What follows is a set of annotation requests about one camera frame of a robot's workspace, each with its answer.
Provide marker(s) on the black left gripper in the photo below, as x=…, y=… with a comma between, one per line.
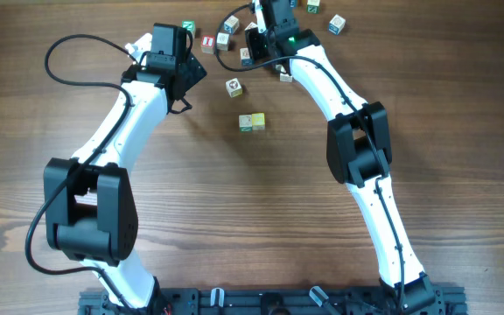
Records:
x=193, y=70

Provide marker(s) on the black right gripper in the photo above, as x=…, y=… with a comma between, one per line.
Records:
x=252, y=44

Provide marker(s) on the brown circle block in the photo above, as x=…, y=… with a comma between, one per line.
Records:
x=234, y=87

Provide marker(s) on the green z block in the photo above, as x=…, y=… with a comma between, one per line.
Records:
x=245, y=123
x=313, y=6

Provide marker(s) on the yellow animal block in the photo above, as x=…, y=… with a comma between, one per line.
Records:
x=258, y=121

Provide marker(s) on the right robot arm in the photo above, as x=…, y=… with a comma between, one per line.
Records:
x=358, y=149

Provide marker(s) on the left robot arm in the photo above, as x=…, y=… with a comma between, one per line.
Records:
x=89, y=209

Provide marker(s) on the plain wood picture block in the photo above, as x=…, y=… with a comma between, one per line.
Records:
x=251, y=25

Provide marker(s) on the blue L block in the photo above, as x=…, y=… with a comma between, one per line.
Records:
x=246, y=59

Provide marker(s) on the red I block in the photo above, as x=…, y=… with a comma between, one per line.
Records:
x=207, y=44

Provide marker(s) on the blue white back block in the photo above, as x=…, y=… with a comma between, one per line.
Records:
x=231, y=24

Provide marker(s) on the blue striped H block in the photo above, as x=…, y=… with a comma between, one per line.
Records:
x=279, y=68

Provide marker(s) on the pale pink block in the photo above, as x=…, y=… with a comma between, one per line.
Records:
x=223, y=41

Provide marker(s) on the yellow K block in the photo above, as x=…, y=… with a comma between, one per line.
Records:
x=284, y=77

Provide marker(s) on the teal green N block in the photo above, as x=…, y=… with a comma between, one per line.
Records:
x=190, y=26

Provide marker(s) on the blue block far right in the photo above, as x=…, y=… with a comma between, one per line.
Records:
x=336, y=24

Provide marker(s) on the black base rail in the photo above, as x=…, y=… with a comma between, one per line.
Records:
x=353, y=300

